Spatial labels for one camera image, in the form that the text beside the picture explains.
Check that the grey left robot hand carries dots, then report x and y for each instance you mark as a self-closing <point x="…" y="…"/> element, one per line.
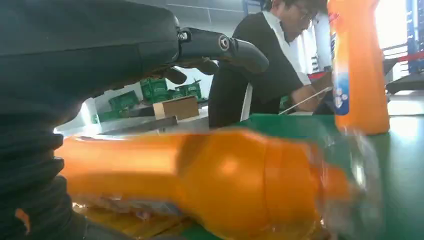
<point x="82" y="49"/>

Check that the orange drink bottle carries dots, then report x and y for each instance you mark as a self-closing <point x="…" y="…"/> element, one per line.
<point x="361" y="82"/>
<point x="232" y="179"/>

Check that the green crate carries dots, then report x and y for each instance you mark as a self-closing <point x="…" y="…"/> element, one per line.
<point x="189" y="90"/>
<point x="123" y="101"/>
<point x="111" y="116"/>
<point x="154" y="89"/>

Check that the cardboard box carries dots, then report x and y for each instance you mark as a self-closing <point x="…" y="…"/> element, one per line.
<point x="179" y="107"/>

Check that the person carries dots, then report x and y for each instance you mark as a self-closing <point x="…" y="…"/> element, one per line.
<point x="258" y="66"/>

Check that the yellow sheet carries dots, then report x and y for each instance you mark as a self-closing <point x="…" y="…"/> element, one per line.
<point x="132" y="225"/>

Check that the thin pale rod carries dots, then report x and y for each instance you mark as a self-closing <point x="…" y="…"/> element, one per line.
<point x="304" y="101"/>

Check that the blue metal rack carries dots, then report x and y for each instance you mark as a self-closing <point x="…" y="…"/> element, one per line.
<point x="415" y="43"/>

